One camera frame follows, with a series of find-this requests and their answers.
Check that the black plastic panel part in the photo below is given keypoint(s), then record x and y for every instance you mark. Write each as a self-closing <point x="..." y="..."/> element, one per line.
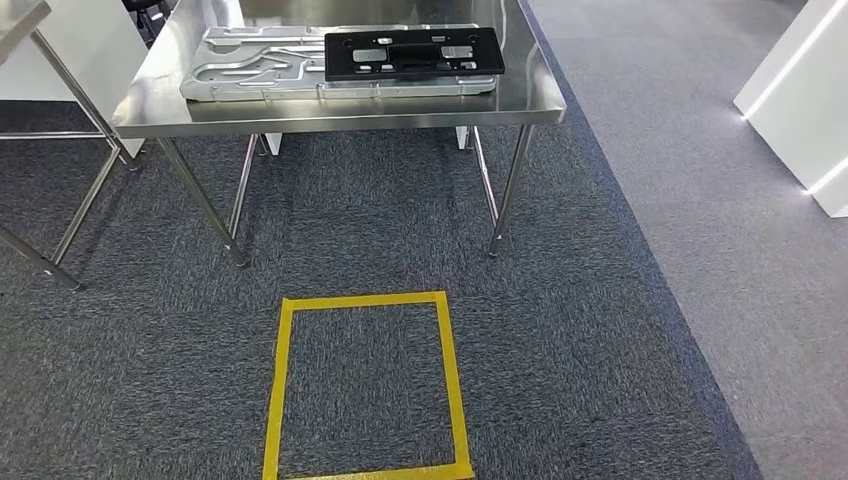
<point x="344" y="63"/>

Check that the stainless steel workbench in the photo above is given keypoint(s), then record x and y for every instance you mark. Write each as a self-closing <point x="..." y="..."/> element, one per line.
<point x="331" y="116"/>

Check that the machined aluminium fixture plate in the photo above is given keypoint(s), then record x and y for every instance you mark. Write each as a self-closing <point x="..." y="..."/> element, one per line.
<point x="265" y="79"/>

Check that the white panel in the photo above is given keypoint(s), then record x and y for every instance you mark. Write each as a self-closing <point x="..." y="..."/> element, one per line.
<point x="99" y="53"/>

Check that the white display plinth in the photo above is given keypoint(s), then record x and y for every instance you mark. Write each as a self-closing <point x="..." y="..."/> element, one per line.
<point x="795" y="99"/>

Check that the stainless steel side table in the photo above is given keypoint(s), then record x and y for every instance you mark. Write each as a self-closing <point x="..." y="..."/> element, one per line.
<point x="20" y="20"/>

